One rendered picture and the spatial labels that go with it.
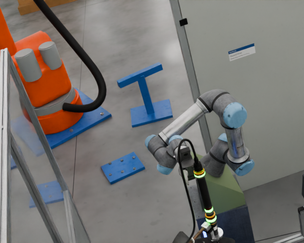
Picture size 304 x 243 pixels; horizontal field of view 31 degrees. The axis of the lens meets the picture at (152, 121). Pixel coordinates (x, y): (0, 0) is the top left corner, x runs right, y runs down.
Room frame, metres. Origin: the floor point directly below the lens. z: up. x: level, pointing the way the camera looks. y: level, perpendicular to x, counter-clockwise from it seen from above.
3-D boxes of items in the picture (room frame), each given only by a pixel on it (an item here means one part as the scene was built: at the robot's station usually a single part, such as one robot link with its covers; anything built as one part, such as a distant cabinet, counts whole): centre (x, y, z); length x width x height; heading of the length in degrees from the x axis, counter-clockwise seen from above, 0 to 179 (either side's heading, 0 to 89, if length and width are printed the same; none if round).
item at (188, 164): (2.01, -0.10, 1.63); 0.12 x 0.08 x 0.09; 4
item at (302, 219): (2.12, -0.63, 0.96); 0.03 x 0.03 x 0.20; 4
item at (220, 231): (1.72, -0.12, 1.50); 0.09 x 0.07 x 0.10; 129
